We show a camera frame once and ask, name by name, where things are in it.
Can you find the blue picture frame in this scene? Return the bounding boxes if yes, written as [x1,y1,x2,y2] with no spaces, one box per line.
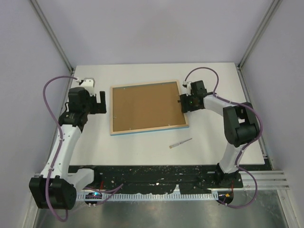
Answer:
[110,80,189,136]

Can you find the small screwdriver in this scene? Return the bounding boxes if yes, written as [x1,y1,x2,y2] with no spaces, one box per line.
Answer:
[169,138,192,149]

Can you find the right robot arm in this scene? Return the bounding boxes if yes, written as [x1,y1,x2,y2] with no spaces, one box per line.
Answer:
[179,80,260,187]

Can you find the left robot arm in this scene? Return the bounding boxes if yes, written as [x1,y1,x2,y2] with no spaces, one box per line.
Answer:
[29,87,106,210]

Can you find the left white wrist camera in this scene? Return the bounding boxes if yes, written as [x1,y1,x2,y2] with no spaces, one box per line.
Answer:
[76,78,95,96]

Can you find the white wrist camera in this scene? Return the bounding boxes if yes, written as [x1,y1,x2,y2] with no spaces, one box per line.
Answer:
[182,81,192,96]
[76,78,95,96]

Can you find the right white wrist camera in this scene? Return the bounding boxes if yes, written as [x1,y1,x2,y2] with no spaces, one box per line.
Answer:
[182,81,192,96]

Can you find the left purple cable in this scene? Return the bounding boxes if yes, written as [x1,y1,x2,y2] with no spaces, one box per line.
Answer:
[43,75,81,222]

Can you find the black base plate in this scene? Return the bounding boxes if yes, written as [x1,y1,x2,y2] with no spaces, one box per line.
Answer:
[68,165,243,195]

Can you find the perforated cable duct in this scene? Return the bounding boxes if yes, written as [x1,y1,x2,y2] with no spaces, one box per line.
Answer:
[76,191,218,202]

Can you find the left aluminium post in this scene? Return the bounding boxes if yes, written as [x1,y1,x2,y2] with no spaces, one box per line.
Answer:
[28,0,76,74]

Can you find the aluminium post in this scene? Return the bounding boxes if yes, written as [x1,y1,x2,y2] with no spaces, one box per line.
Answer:
[28,0,76,74]
[237,0,283,71]

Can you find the aluminium rail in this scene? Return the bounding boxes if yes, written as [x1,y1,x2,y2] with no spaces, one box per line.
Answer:
[33,170,291,190]

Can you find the right aluminium post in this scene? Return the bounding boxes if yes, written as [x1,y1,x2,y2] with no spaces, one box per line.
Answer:
[237,0,283,71]

